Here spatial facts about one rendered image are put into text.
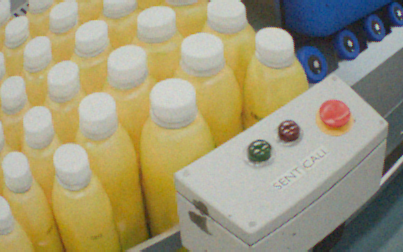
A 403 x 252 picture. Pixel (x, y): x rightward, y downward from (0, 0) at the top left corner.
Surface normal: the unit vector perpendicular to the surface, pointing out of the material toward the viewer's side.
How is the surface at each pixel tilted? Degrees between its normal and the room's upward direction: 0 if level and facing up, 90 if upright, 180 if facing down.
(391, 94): 71
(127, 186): 90
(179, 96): 0
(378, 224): 0
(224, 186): 0
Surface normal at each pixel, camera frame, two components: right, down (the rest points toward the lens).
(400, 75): 0.59, 0.23
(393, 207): -0.04, -0.73
